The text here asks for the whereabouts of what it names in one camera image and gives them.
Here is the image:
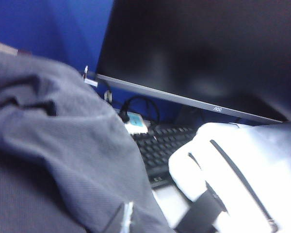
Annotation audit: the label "looped black cable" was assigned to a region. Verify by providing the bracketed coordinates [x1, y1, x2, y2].
[119, 95, 161, 125]

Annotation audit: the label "black AOC monitor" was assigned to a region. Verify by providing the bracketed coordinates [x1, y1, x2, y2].
[95, 0, 291, 125]

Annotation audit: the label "white box with teal label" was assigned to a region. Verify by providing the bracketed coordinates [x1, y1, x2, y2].
[123, 112, 151, 136]

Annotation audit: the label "gray clothes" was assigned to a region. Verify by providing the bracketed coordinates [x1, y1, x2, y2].
[0, 48, 177, 233]

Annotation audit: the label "gray blue backpack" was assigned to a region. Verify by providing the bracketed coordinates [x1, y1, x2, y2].
[168, 121, 291, 233]

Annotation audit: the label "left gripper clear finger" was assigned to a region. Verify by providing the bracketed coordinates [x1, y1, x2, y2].
[120, 200, 135, 233]

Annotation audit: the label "black keyboard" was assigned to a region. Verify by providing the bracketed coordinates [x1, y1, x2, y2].
[131, 123, 200, 190]

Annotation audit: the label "tan cardboard box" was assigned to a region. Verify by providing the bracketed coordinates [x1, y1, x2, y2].
[0, 38, 32, 57]

